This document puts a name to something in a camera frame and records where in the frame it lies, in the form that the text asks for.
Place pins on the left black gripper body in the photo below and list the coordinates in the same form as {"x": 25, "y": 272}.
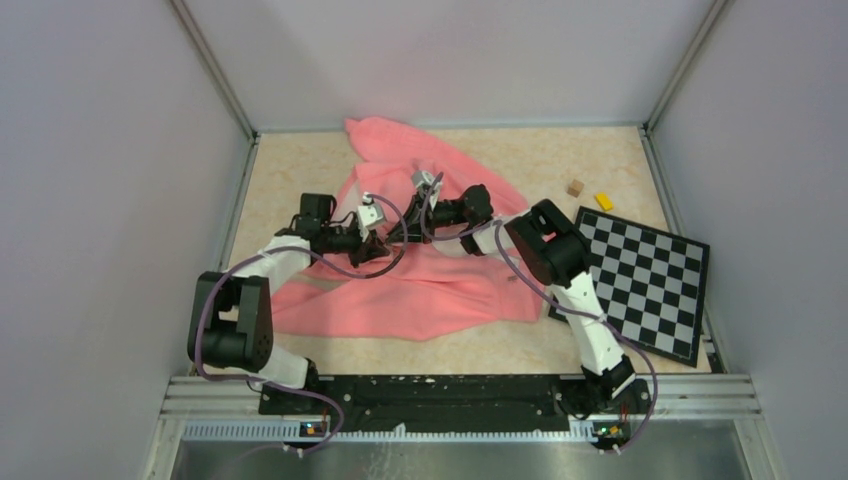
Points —
{"x": 342, "y": 239}

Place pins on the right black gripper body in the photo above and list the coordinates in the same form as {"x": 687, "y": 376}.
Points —
{"x": 444, "y": 213}

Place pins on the pink zip-up jacket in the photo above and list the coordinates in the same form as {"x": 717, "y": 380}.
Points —
{"x": 436, "y": 289}

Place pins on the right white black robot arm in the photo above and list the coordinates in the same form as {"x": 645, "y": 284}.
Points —
{"x": 552, "y": 257}

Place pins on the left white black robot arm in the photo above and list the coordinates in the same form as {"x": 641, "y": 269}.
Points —
{"x": 231, "y": 335}

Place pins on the small wooden cube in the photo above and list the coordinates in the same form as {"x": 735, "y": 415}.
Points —
{"x": 575, "y": 188}

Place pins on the small yellow block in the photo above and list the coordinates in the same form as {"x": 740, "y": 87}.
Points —
{"x": 604, "y": 202}

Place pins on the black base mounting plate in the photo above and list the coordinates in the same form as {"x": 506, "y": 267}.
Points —
{"x": 455, "y": 403}

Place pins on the black white checkerboard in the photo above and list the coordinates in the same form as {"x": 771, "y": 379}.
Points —
{"x": 651, "y": 283}

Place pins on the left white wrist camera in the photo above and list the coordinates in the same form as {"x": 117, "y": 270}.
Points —
{"x": 370, "y": 215}

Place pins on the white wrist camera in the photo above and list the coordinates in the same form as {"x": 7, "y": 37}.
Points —
{"x": 370, "y": 215}
{"x": 425, "y": 180}

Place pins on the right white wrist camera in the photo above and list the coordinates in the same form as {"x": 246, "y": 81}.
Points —
{"x": 425, "y": 180}

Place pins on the aluminium front rail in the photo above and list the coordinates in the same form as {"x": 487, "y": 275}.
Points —
{"x": 229, "y": 411}

